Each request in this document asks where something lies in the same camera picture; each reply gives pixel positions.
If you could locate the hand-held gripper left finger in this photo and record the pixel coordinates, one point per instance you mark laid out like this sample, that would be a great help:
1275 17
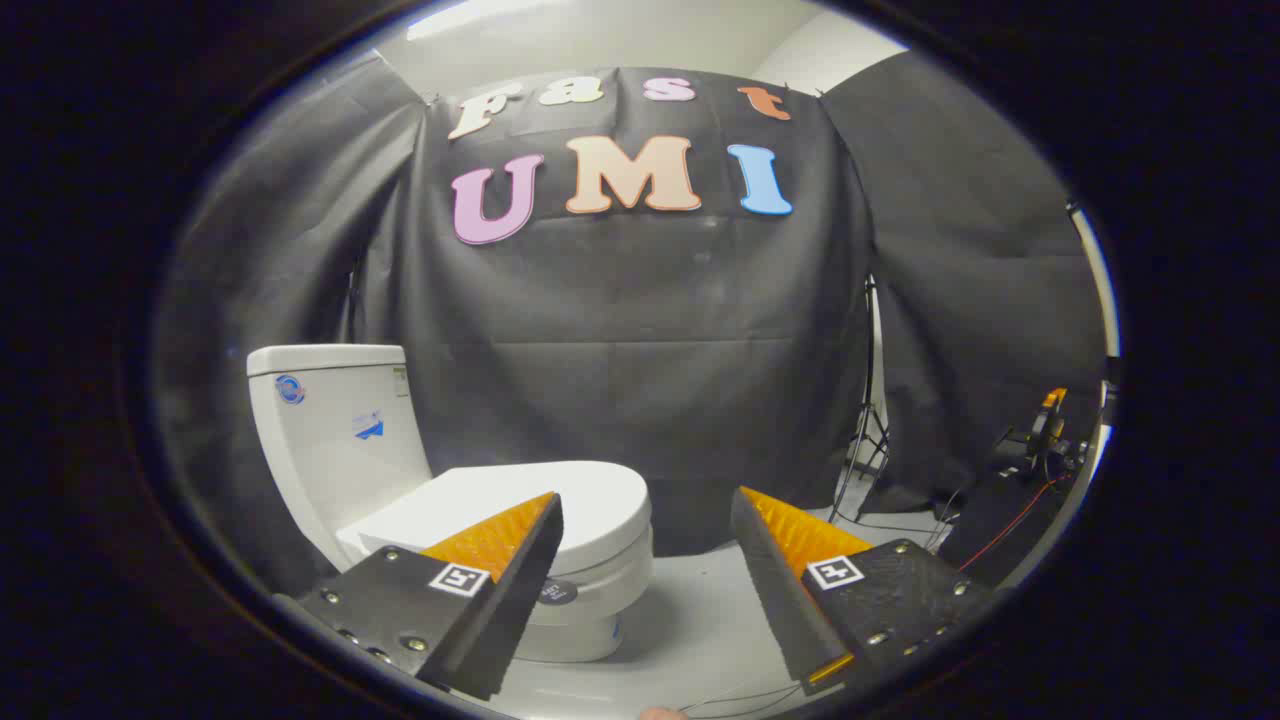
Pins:
500 620

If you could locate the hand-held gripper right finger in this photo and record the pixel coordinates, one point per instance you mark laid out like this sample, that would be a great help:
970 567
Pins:
780 600

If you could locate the white toilet lid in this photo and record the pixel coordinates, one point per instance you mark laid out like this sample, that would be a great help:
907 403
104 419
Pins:
600 505

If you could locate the white toilet seat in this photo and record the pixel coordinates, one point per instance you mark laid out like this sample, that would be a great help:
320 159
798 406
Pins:
622 585

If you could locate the white ceramic toilet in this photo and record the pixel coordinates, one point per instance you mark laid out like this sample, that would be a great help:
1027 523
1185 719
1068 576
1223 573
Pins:
320 440

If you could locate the black round pad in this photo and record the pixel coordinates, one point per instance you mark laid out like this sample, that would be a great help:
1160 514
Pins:
557 592

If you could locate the black tripod stand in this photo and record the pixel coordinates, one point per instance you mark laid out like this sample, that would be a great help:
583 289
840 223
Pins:
868 400

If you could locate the black backdrop cloth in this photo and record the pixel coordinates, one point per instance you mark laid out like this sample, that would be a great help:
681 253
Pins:
640 330

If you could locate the orange and black device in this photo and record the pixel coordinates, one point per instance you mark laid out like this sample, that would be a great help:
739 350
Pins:
1048 420

